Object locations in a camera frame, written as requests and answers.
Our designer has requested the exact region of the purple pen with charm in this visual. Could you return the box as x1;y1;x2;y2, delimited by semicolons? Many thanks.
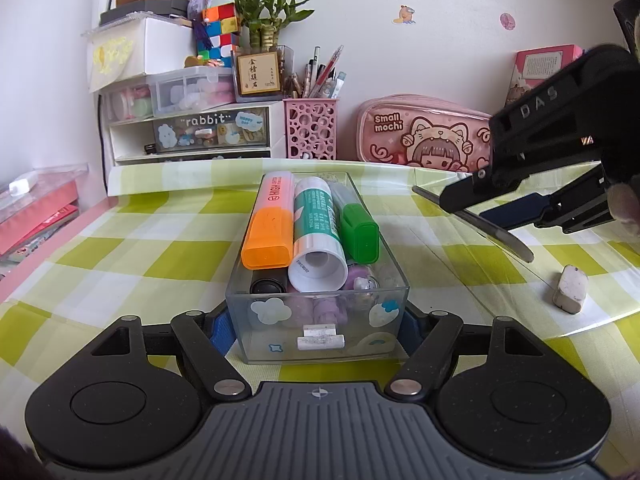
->
347;266;383;306

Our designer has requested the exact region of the dark grey flat box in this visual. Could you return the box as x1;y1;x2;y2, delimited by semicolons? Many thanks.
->
99;0;193;26

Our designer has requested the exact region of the white drawer organizer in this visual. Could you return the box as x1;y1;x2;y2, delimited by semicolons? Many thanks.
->
102;100;287;165

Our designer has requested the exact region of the pink perforated pen holder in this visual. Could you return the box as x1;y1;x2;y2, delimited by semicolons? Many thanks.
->
283;98;340;161

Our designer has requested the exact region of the green highlighter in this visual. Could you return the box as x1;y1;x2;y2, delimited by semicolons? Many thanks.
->
330;182;379;264

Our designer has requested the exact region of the green white glue stick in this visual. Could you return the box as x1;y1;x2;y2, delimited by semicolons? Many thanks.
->
287;176;349;292

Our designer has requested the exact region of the bamboo plant in glass pot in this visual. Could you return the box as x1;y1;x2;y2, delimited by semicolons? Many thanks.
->
224;0;316;97

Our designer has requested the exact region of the small white block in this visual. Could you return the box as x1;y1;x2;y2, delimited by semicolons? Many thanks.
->
9;175;40;197

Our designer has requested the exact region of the pink highlighter pen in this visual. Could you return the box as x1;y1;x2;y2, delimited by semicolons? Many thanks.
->
285;292;315;328

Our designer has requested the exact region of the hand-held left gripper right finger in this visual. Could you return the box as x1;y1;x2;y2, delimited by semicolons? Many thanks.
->
384;305;549;400

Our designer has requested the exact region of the orange highlighter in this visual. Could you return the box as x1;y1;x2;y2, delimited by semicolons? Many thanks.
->
241;172;296;270

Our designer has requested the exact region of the black marker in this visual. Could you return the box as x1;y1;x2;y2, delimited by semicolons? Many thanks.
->
250;270;288;296

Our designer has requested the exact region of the purple clip pen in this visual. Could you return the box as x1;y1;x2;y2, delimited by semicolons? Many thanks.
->
312;296;348;327

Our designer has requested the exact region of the clear plastic stationery box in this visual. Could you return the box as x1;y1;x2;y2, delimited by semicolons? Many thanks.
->
225;170;411;365

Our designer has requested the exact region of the clear lidded storage box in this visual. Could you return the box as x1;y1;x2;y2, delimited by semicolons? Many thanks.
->
147;66;236;117

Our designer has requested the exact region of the small clear storage box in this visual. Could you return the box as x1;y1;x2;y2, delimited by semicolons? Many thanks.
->
102;85;156;123

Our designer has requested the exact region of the white storage box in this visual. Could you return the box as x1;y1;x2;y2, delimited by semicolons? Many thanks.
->
82;16;201;93

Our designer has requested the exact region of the person's right hand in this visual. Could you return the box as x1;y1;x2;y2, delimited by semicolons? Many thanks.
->
609;177;640;233

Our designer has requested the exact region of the bunch of pens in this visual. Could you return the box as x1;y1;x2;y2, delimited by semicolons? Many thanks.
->
287;45;347;100

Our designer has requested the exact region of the green white checkered tablecloth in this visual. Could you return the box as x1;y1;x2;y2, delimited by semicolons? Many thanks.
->
0;159;640;411

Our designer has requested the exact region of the white eraser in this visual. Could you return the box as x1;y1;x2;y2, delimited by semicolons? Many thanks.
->
552;265;587;315

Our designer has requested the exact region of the colourful puzzle cube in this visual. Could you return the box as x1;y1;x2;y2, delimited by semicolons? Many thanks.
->
195;2;241;63

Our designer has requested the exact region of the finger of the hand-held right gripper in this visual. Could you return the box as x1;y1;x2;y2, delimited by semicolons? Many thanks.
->
480;162;616;233
440;67;601;213

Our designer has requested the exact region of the small brown figurine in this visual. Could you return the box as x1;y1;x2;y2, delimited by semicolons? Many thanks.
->
184;55;233;70

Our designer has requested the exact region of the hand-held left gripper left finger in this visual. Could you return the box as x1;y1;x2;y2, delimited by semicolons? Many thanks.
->
87;310;252;400

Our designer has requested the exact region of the pink cartoon pencil case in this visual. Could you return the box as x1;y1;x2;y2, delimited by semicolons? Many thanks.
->
356;94;496;176

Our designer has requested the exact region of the stack of red books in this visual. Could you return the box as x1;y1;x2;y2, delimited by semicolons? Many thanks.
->
0;182;81;271

